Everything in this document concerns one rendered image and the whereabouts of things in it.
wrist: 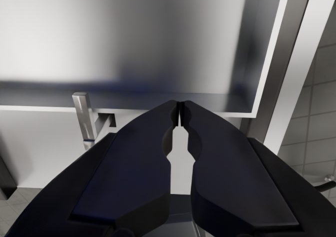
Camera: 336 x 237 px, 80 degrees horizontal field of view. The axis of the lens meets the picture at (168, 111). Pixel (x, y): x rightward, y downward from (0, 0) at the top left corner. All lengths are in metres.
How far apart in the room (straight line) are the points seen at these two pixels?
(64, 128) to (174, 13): 0.16
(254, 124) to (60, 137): 0.20
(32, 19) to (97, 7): 0.05
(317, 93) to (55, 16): 1.32
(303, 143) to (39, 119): 1.49
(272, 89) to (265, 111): 0.02
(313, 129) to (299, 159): 0.25
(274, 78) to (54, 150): 0.23
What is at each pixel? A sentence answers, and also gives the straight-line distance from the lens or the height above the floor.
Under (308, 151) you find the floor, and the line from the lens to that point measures 1.63.
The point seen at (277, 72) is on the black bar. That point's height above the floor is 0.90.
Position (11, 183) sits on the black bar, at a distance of 0.33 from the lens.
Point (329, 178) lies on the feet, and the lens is 1.88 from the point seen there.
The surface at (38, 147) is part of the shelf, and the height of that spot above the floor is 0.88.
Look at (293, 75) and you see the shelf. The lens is 0.21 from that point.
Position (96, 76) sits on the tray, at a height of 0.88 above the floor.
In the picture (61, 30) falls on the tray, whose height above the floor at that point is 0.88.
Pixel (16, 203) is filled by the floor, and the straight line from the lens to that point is 2.33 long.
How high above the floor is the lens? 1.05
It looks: 60 degrees down
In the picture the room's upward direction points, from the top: 175 degrees counter-clockwise
